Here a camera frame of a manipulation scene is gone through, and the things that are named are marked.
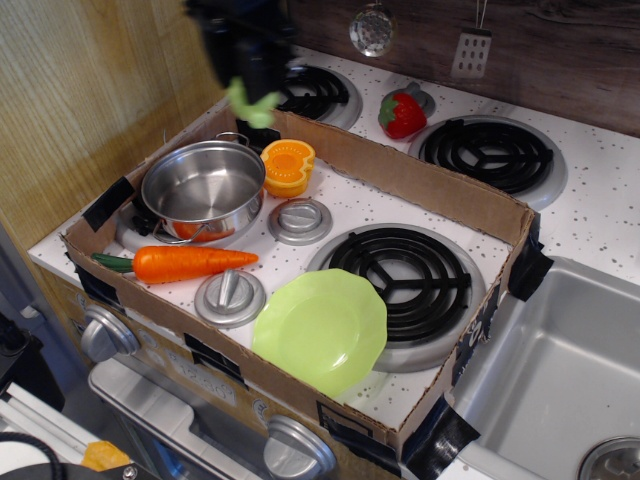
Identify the back right black burner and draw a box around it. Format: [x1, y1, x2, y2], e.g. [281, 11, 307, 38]
[409, 115, 568, 211]

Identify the silver oven door handle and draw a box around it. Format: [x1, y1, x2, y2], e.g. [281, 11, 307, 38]
[89, 360, 269, 479]

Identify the black burner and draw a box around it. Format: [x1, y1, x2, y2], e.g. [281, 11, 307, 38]
[409, 115, 568, 211]
[277, 65, 363, 130]
[307, 223, 486, 373]

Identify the grey toy sink basin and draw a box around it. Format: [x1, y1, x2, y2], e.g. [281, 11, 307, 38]
[453, 258, 639, 479]

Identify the front right black burner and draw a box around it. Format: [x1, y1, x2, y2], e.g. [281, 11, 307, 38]
[307, 223, 486, 373]

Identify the left silver oven knob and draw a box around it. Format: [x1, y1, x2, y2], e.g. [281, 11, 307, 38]
[81, 305, 140, 363]

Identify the upper silver stovetop knob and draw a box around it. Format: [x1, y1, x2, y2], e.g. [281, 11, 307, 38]
[268, 198, 333, 246]

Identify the light green toy broccoli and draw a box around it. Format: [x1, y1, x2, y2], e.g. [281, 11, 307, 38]
[226, 77, 280, 129]

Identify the silver sink drain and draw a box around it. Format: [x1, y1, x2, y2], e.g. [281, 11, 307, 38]
[576, 436, 639, 480]

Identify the lower silver stovetop knob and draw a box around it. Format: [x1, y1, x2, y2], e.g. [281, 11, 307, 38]
[194, 270, 266, 329]

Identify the back left black burner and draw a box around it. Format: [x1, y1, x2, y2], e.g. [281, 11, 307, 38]
[277, 65, 363, 130]

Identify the silver oven knob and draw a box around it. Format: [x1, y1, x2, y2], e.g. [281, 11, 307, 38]
[81, 305, 140, 363]
[263, 415, 337, 480]

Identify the orange toy carrot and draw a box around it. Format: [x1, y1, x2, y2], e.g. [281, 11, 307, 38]
[91, 246, 259, 284]

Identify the brown cardboard fence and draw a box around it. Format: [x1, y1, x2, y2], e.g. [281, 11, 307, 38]
[63, 108, 552, 479]

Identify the right silver oven knob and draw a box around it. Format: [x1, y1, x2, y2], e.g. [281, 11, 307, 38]
[263, 415, 337, 480]

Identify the red toy strawberry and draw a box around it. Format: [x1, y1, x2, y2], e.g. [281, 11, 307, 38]
[378, 93, 427, 139]

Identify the black cable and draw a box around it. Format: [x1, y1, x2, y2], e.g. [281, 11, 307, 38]
[0, 431, 64, 480]

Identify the orange toy pepper half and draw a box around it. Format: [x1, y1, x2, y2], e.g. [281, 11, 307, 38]
[260, 139, 316, 198]

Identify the hanging metal strainer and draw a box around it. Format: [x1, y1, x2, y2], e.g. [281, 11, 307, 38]
[349, 1, 397, 58]

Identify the light green plastic plate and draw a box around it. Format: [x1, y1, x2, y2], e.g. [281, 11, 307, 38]
[252, 269, 387, 398]

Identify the hanging metal spatula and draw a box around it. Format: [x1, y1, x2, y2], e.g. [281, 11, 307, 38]
[450, 0, 493, 80]

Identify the small steel pot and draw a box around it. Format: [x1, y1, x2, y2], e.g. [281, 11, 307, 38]
[140, 137, 266, 245]

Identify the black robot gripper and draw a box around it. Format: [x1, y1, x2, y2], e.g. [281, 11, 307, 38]
[184, 1, 296, 103]

